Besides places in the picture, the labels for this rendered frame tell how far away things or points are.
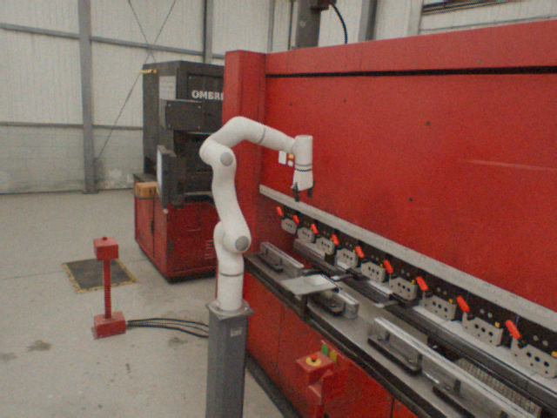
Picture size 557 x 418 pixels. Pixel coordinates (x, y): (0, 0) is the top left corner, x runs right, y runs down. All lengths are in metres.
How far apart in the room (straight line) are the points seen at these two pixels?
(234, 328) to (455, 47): 1.53
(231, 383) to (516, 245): 1.44
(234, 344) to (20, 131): 7.26
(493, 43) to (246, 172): 1.84
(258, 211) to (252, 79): 0.93
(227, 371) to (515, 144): 1.59
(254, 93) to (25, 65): 6.31
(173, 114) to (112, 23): 6.25
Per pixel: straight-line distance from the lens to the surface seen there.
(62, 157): 8.95
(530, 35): 1.64
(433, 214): 1.83
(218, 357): 2.15
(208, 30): 9.42
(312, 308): 2.42
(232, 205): 1.86
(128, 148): 9.12
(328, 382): 2.07
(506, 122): 1.65
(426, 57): 1.88
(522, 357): 1.73
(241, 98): 2.90
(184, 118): 2.93
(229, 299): 2.02
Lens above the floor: 1.99
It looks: 14 degrees down
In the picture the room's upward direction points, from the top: 5 degrees clockwise
